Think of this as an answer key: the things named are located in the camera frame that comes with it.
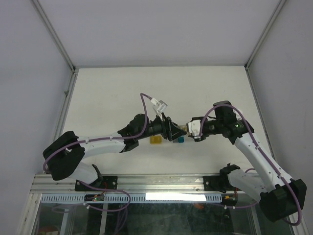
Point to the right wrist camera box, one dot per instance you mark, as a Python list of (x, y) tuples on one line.
[(194, 126)]

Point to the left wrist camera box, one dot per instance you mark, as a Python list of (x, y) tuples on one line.
[(159, 106)]

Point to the aluminium frame post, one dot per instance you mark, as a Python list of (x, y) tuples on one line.
[(53, 34), (276, 12)]

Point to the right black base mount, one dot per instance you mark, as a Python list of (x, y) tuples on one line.
[(220, 182)]

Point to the left aluminium frame post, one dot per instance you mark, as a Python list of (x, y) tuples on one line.
[(53, 34)]

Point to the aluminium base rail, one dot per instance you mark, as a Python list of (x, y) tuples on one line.
[(133, 183)]

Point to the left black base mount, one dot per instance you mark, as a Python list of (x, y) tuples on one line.
[(103, 182)]

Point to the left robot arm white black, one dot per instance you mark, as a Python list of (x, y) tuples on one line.
[(64, 157)]

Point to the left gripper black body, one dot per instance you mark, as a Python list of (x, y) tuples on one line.
[(164, 130)]

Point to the weekly pill organizer box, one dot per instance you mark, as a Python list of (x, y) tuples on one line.
[(159, 140)]

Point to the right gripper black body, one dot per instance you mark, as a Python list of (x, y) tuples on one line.
[(211, 127)]

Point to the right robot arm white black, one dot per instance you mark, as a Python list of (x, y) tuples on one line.
[(277, 193)]

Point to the clear bottle yellow capsules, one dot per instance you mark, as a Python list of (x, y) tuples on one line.
[(184, 129)]

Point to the right aluminium frame post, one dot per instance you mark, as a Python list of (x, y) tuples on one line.
[(276, 12)]

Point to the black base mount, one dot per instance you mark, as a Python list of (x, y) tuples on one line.
[(220, 182), (103, 182)]

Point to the grey slotted cable duct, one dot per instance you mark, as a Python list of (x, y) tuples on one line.
[(133, 198)]

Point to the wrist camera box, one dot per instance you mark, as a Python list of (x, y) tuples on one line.
[(159, 106), (194, 126)]

